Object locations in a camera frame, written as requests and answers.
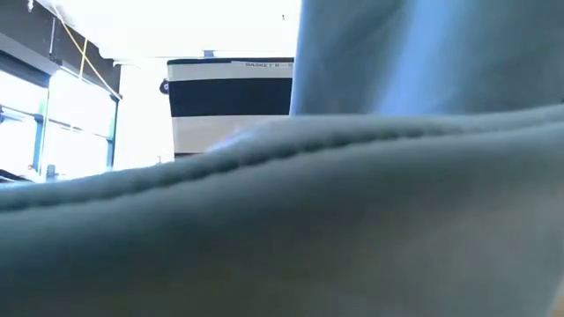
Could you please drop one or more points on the grey-green hoodie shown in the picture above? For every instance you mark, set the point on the grey-green hoodie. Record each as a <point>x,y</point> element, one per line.
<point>308,220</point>

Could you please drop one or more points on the navy white striped fabric basket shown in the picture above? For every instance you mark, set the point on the navy white striped fabric basket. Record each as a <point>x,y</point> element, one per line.
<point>229,97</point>

